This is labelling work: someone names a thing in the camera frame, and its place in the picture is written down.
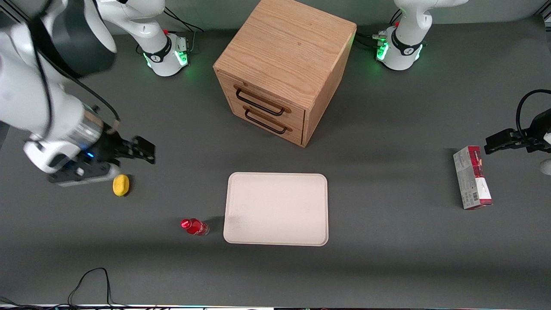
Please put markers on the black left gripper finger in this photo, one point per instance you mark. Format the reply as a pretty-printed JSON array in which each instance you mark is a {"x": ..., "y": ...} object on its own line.
[{"x": 499, "y": 142}]

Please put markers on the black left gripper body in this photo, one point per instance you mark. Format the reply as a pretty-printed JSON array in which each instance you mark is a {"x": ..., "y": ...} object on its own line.
[{"x": 537, "y": 129}]

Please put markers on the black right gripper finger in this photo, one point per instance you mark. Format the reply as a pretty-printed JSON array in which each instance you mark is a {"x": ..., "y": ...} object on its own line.
[
  {"x": 142, "y": 158},
  {"x": 144, "y": 146}
]

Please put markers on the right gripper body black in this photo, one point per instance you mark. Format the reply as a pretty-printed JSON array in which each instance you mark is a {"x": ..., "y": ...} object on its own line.
[{"x": 109, "y": 147}]

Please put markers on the red coke bottle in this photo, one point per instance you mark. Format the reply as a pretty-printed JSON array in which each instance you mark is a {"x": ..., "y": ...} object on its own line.
[{"x": 194, "y": 226}]

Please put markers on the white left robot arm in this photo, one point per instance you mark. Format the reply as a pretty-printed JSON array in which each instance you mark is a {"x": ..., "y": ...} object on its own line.
[{"x": 407, "y": 47}]

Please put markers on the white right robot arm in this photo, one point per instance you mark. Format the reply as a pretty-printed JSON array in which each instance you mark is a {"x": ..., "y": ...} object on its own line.
[{"x": 26, "y": 86}]

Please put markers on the beige plastic tray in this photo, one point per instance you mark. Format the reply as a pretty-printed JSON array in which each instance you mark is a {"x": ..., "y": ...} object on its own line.
[{"x": 276, "y": 209}]

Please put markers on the yellow lemon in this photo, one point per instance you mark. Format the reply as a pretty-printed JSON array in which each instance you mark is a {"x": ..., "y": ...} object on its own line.
[{"x": 121, "y": 185}]

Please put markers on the red grey carton box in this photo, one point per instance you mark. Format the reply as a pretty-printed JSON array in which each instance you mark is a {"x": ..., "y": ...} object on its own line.
[{"x": 471, "y": 178}]

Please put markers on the wooden drawer cabinet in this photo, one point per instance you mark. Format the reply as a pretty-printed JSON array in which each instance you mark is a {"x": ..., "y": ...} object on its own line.
[{"x": 284, "y": 47}]

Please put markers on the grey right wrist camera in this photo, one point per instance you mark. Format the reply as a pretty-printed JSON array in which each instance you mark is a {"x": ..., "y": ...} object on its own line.
[{"x": 86, "y": 174}]

